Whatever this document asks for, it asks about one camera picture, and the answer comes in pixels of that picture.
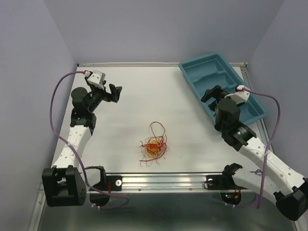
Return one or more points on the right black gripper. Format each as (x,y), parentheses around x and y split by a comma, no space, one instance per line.
(216,92)

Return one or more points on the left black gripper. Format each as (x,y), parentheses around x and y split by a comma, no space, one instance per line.
(114,96)

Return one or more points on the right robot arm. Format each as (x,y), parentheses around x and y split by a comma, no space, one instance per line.
(274,180)

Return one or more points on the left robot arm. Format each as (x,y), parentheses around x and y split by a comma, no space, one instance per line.
(63,183)

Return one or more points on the teal plastic tray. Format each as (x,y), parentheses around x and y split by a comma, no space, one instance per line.
(207,71)

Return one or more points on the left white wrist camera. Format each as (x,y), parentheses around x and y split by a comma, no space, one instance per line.
(97,79)

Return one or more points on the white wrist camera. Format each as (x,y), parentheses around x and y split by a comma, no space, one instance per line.
(97,79)
(240,96)

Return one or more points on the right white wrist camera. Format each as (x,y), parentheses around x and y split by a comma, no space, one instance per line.
(240,96)

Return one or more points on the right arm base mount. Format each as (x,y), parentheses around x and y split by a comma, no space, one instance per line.
(223,181)

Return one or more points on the aluminium rail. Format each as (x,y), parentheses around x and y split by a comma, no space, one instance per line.
(156,183)

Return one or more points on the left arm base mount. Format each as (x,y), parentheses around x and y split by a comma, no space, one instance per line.
(110,183)

